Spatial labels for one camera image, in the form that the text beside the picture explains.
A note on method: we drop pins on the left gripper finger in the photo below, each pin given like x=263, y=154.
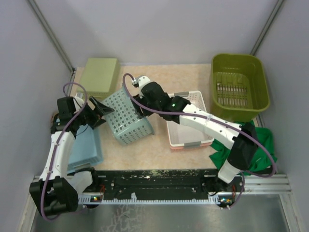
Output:
x=100, y=110
x=96, y=122

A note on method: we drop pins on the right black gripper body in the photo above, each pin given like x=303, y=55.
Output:
x=142, y=100

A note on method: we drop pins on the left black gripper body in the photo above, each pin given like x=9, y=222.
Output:
x=88, y=116

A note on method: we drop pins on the teal perforated basket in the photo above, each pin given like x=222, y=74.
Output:
x=125, y=124

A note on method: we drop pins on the light blue plastic bin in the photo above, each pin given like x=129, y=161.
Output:
x=86, y=150

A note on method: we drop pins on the light green plastic bin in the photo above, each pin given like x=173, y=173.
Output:
x=100, y=76

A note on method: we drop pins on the white perforated bin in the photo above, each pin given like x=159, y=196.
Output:
x=179, y=134

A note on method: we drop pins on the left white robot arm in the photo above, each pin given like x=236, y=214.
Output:
x=54, y=193

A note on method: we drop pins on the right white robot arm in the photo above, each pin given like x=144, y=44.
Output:
x=239, y=139

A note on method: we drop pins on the pink plastic bin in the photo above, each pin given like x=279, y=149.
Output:
x=190, y=146

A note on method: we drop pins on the olive green dish basket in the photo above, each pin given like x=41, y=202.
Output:
x=238, y=87

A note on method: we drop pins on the green cloth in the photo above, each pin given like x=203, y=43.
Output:
x=261, y=164

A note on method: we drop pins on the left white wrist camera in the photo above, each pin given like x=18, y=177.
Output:
x=79, y=103

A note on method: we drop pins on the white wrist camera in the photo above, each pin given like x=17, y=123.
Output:
x=79, y=103
x=140, y=81

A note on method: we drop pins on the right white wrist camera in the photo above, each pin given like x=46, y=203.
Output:
x=140, y=81

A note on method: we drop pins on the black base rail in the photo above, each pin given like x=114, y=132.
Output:
x=161, y=185

